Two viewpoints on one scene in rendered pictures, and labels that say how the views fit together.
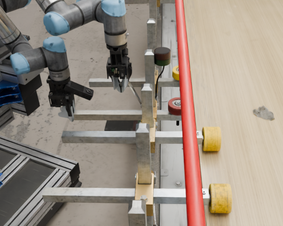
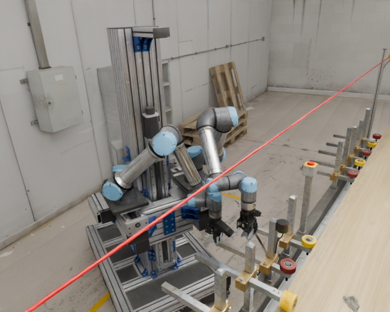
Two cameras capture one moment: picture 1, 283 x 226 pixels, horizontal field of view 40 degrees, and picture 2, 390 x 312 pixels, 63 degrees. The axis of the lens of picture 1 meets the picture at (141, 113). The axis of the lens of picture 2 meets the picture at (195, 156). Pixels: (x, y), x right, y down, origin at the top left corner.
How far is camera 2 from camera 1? 55 cm
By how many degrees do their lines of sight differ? 32
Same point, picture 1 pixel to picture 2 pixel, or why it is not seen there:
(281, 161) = not seen: outside the picture
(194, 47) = (333, 225)
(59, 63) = (213, 207)
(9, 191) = (179, 275)
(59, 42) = (216, 195)
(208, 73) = (329, 250)
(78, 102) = not seen: hidden behind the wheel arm
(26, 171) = (196, 266)
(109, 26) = (242, 196)
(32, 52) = (199, 196)
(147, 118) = (247, 265)
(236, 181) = not seen: outside the picture
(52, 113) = (238, 232)
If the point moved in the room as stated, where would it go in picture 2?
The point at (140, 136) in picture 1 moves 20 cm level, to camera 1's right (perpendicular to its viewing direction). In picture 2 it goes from (216, 276) to (265, 298)
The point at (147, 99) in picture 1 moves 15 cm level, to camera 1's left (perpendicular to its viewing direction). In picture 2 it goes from (248, 253) to (219, 242)
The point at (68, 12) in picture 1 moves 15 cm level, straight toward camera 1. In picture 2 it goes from (220, 181) to (210, 195)
